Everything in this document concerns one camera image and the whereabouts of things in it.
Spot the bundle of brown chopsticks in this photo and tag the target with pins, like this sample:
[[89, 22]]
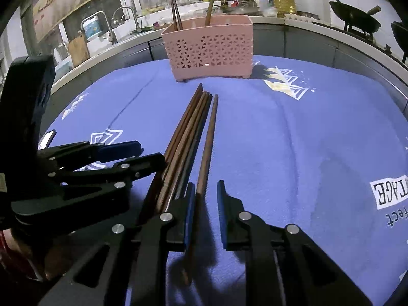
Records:
[[191, 124]]

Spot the printed wall poster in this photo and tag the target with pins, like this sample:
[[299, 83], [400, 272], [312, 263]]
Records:
[[70, 0]]

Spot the upright wooden cutting board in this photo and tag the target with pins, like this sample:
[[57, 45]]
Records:
[[78, 51]]

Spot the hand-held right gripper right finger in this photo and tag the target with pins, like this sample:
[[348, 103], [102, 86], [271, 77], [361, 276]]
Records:
[[222, 210]]

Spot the tall steel faucet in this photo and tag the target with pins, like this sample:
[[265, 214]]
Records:
[[110, 32]]

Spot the pink perforated utensil basket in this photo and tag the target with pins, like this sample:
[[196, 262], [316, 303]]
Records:
[[207, 54]]

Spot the blue printed tablecloth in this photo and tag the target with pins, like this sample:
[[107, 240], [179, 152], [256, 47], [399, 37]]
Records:
[[287, 134]]

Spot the egg carton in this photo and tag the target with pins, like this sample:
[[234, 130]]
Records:
[[299, 17]]

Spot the black chopstick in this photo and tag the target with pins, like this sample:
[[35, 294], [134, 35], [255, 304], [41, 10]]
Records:
[[173, 12]]

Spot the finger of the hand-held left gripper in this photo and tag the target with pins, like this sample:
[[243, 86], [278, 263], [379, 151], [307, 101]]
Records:
[[124, 148], [143, 164]]

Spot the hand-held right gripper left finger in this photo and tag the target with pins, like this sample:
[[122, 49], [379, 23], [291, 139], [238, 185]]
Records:
[[190, 210]]

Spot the dark brown chopstick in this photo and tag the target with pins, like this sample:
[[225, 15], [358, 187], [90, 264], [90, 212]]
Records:
[[179, 19]]

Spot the curved steel faucet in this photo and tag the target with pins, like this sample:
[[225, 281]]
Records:
[[135, 19]]

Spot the gas stove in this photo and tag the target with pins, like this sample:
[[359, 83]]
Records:
[[366, 36]]

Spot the white container blue label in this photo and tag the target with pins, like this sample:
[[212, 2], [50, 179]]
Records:
[[93, 28]]

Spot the black smartphone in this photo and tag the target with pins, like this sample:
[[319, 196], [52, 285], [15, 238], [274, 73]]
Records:
[[47, 138]]

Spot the person's left hand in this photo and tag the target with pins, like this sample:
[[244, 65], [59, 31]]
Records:
[[35, 255]]

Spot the black wok with lid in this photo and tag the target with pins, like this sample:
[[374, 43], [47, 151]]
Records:
[[401, 38]]

